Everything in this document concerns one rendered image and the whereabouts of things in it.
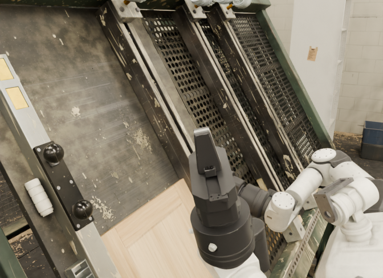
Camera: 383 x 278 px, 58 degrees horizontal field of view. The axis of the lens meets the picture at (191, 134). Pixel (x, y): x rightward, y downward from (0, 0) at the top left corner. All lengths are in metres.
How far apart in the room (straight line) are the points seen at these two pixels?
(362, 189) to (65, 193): 0.62
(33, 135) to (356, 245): 0.71
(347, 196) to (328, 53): 3.89
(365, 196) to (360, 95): 5.29
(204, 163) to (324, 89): 4.26
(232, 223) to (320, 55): 4.21
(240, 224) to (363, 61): 5.57
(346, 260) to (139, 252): 0.48
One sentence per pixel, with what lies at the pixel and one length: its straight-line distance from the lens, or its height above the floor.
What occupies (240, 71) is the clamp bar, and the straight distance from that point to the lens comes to 1.73.
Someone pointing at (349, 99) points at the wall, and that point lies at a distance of 6.09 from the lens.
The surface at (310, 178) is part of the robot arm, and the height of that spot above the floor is 1.29.
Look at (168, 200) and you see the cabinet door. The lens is 1.03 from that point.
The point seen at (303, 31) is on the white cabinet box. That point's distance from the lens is 4.66.
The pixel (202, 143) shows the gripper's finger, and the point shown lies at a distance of 0.44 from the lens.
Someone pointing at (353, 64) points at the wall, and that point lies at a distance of 6.01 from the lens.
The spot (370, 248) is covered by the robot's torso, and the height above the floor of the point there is 1.35.
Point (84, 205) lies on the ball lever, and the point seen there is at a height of 1.45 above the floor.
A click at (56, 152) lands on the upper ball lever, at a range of 0.69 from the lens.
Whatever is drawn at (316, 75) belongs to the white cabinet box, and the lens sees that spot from 4.67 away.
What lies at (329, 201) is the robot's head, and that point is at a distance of 0.76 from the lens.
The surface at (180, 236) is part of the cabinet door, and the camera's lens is 1.04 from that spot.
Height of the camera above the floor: 1.78
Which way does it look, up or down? 18 degrees down
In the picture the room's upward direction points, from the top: straight up
